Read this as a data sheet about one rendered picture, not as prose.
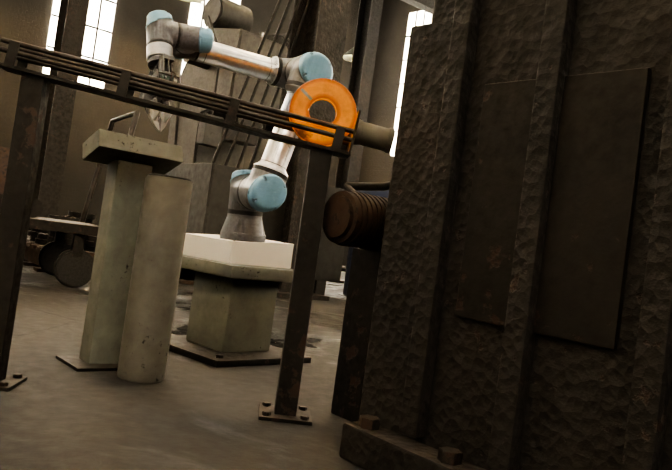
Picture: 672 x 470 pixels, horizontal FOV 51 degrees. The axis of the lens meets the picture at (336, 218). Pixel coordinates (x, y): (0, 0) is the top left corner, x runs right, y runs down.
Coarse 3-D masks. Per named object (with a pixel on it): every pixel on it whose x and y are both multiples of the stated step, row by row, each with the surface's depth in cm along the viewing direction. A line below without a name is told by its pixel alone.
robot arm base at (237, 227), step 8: (232, 216) 230; (240, 216) 229; (248, 216) 230; (256, 216) 231; (224, 224) 232; (232, 224) 229; (240, 224) 229; (248, 224) 229; (256, 224) 231; (224, 232) 230; (232, 232) 228; (240, 232) 229; (248, 232) 228; (256, 232) 230; (264, 232) 237; (240, 240) 228; (248, 240) 228; (256, 240) 230; (264, 240) 234
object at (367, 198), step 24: (336, 192) 163; (360, 192) 164; (336, 216) 160; (360, 216) 158; (384, 216) 162; (336, 240) 161; (360, 240) 160; (360, 264) 168; (360, 288) 167; (360, 312) 166; (360, 336) 165; (360, 360) 164; (336, 384) 170; (360, 384) 163; (336, 408) 168
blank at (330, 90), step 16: (320, 80) 162; (304, 96) 162; (320, 96) 162; (336, 96) 162; (352, 96) 163; (304, 112) 162; (336, 112) 164; (352, 112) 163; (320, 128) 162; (320, 144) 162
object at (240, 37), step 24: (216, 0) 742; (216, 24) 741; (240, 24) 755; (240, 48) 698; (264, 48) 719; (192, 72) 748; (216, 72) 717; (192, 120) 737; (240, 120) 711; (192, 144) 731; (216, 144) 693; (240, 144) 737; (240, 168) 769
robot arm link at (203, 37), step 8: (184, 24) 207; (184, 32) 205; (192, 32) 206; (200, 32) 207; (208, 32) 209; (184, 40) 206; (192, 40) 207; (200, 40) 207; (208, 40) 209; (176, 48) 208; (184, 48) 208; (192, 48) 208; (200, 48) 209; (208, 48) 210
